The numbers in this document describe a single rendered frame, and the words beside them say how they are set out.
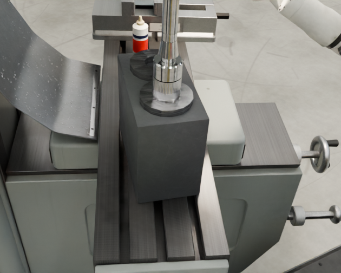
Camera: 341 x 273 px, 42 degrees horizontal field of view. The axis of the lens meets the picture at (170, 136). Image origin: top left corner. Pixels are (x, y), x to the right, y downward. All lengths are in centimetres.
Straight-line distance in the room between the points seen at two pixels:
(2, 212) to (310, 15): 89
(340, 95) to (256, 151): 174
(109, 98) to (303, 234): 127
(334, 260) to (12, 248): 88
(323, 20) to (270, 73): 201
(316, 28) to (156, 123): 45
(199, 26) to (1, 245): 82
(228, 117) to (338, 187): 122
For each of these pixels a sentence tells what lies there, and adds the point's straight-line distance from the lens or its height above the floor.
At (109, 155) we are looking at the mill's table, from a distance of 93.
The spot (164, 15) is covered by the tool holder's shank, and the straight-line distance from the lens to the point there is 67.
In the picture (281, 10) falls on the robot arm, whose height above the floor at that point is 118.
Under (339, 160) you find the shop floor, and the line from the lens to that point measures 249.
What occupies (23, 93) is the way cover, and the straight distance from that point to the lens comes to 109.
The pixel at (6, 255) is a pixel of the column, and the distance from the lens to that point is 139.
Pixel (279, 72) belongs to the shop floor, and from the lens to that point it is 302.
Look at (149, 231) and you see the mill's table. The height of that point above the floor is 95.
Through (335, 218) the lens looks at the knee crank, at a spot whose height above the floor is 54.
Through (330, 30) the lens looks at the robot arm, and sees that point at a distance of 101.
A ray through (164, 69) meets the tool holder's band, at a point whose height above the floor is 121.
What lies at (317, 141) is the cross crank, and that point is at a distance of 146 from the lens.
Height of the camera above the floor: 160
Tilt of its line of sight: 42 degrees down
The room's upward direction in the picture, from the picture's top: 4 degrees clockwise
